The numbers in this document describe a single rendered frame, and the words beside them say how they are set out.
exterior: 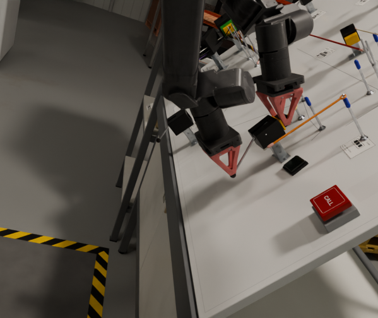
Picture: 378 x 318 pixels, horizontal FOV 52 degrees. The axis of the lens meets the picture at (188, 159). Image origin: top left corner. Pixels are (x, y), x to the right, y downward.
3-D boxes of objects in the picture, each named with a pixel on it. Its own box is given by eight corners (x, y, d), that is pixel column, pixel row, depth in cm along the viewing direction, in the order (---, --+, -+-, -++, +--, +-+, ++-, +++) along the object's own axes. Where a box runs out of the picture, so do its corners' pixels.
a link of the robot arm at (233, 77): (168, 52, 68) (164, 96, 65) (228, 34, 62) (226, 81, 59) (201, 85, 77) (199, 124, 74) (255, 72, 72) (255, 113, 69)
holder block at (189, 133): (168, 154, 118) (149, 130, 113) (202, 132, 115) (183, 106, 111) (170, 161, 114) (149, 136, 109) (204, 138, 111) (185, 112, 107)
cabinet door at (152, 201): (138, 273, 134) (174, 179, 118) (139, 189, 182) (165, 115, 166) (144, 274, 135) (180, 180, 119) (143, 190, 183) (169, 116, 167)
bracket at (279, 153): (272, 156, 85) (261, 139, 83) (281, 149, 85) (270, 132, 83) (282, 163, 81) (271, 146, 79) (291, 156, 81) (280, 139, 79)
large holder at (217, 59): (240, 48, 152) (222, 16, 146) (226, 72, 142) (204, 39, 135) (227, 53, 157) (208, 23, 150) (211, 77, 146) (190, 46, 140)
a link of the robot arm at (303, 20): (226, 16, 78) (249, -17, 70) (264, 4, 84) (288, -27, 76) (260, 64, 76) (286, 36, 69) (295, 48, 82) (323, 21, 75)
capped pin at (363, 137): (358, 141, 73) (336, 96, 68) (362, 135, 73) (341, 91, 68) (366, 141, 71) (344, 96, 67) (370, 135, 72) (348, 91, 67)
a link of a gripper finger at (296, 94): (289, 115, 84) (284, 72, 81) (307, 122, 78) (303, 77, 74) (261, 123, 83) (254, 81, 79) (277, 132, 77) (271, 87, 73)
